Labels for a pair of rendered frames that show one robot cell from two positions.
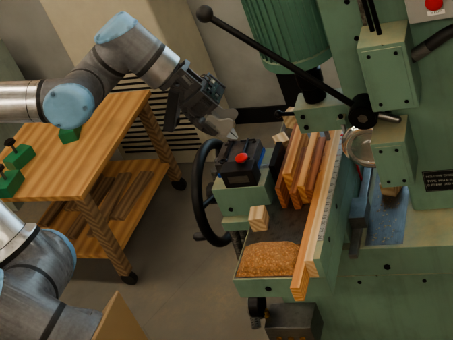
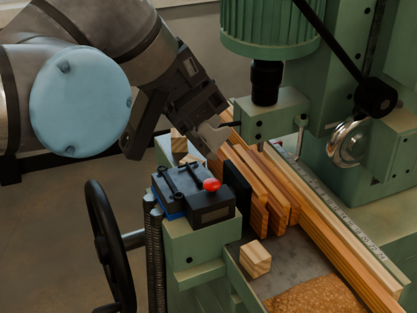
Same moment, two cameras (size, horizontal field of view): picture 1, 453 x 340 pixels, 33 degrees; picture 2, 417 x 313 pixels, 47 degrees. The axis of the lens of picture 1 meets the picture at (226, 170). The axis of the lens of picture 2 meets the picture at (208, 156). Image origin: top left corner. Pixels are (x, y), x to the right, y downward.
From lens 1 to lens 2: 1.26 m
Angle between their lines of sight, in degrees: 43
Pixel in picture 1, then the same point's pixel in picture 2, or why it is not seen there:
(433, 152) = not seen: hidden behind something
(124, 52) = (116, 9)
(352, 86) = (339, 74)
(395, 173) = (404, 163)
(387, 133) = (401, 120)
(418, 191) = (363, 187)
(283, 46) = (296, 20)
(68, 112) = (96, 113)
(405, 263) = not seen: hidden behind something
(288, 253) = (345, 290)
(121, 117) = not seen: outside the picture
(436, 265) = (394, 257)
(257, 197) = (228, 234)
